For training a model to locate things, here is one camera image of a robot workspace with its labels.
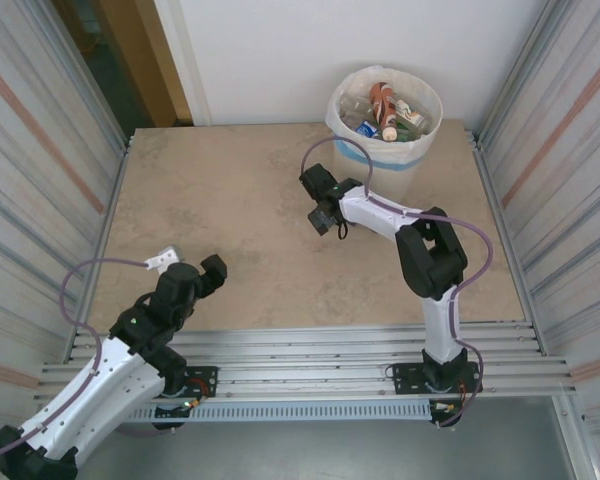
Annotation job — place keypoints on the aluminium frame rails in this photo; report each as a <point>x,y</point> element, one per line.
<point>305,350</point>

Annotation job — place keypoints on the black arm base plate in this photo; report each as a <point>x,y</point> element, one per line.
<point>205,375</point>
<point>405,375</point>

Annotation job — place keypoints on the small green soda bottle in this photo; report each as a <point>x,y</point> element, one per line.
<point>406,133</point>

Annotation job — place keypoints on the striped enclosure side panel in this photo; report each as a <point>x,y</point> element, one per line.
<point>570,150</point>
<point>30,150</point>

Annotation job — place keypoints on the white round waste bin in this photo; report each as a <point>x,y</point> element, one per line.
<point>380,182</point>

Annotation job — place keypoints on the yellow power connector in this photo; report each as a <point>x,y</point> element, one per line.
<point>194,403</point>
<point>449,407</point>

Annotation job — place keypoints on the clear bottle blue cap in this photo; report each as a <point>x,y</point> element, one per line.
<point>355,107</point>

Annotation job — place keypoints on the white bag lined bin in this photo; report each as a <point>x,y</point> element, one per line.
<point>420,145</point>

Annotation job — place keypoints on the blue label water bottle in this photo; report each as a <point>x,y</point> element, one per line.
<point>366,129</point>

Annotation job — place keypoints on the clear bottle crane label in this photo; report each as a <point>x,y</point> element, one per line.
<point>409,111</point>

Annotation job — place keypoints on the wooden door frame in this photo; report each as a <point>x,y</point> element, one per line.
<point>150,60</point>

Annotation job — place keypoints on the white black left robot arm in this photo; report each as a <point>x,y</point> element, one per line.
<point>95,380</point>

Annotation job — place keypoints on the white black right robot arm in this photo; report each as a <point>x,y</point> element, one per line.
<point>440,325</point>

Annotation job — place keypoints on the white door trim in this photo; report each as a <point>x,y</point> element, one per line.
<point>185,60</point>

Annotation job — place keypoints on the dark glass door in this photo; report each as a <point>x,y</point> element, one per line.
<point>95,75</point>

